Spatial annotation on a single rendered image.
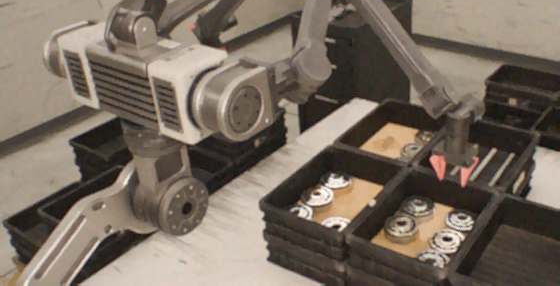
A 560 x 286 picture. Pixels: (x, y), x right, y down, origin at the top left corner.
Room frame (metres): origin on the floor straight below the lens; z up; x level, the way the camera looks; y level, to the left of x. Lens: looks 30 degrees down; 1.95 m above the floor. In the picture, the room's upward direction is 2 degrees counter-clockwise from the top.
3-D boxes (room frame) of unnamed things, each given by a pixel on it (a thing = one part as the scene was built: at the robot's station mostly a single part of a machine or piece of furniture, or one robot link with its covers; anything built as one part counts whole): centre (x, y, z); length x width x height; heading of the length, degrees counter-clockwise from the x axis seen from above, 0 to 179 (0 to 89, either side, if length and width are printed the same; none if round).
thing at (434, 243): (1.32, -0.28, 0.86); 0.10 x 0.10 x 0.01
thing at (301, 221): (1.52, 0.03, 0.92); 0.40 x 0.30 x 0.02; 147
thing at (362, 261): (1.36, -0.22, 0.87); 0.40 x 0.30 x 0.11; 147
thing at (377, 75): (3.38, -0.08, 0.45); 0.60 x 0.45 x 0.90; 144
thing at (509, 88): (2.96, -1.01, 0.37); 0.40 x 0.30 x 0.45; 54
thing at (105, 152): (2.56, 1.08, 0.37); 0.40 x 0.30 x 0.45; 144
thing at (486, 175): (1.69, -0.44, 0.87); 0.40 x 0.30 x 0.11; 147
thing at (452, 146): (1.32, -0.28, 1.17); 0.10 x 0.07 x 0.07; 57
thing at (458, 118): (1.32, -0.29, 1.24); 0.07 x 0.06 x 0.07; 143
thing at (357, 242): (1.36, -0.22, 0.92); 0.40 x 0.30 x 0.02; 147
